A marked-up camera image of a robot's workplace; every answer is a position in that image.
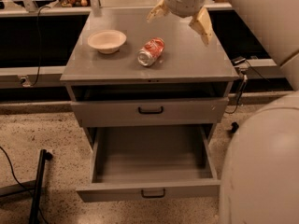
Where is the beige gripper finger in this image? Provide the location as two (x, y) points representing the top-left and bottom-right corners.
(147, 0), (169, 22)
(189, 7), (213, 46)

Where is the red coke can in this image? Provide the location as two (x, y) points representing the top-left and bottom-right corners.
(137, 37), (164, 67)

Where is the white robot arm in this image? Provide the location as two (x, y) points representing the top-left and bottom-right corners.
(219, 0), (299, 224)

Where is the grey drawer cabinet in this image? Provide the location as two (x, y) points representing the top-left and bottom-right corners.
(61, 7), (237, 141)

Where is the closed grey top drawer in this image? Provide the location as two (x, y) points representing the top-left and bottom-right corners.
(71, 98), (228, 127)

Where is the open grey middle drawer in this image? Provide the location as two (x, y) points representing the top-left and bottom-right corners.
(77, 125), (220, 203)

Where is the white paper bowl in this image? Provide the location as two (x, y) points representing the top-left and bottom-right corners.
(88, 30), (127, 54)

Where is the black stand leg right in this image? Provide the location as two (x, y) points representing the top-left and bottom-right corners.
(231, 122), (239, 133)

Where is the black stand leg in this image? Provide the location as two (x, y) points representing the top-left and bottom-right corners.
(29, 149), (52, 224)
(231, 122), (239, 133)

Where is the black stand leg left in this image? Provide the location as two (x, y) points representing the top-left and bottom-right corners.
(29, 149), (52, 224)

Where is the black cable with clamp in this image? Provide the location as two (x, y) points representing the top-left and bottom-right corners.
(224, 56), (269, 115)

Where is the black drawer handle upper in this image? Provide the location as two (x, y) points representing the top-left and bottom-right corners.
(137, 106), (164, 115)

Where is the black drawer handle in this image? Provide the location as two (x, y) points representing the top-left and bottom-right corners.
(140, 189), (166, 199)
(137, 106), (164, 115)

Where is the black hanging power cable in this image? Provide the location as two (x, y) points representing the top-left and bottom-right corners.
(30, 5), (51, 88)

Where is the black drawer handle lower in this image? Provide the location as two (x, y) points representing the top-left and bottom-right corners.
(140, 189), (166, 199)

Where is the black floor cable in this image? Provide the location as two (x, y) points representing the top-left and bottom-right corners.
(0, 146), (50, 224)

